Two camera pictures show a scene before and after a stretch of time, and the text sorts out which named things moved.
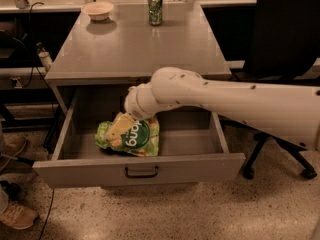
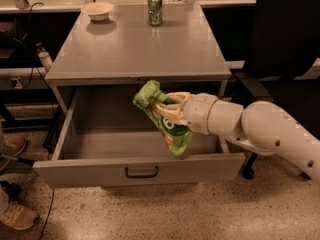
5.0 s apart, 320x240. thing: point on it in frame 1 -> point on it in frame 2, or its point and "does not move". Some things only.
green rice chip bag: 140,140 -> 177,135
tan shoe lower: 18,216 does not move
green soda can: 155,5 does not move
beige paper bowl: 97,10 does not move
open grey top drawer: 191,151 does not move
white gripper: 133,104 -> 197,113
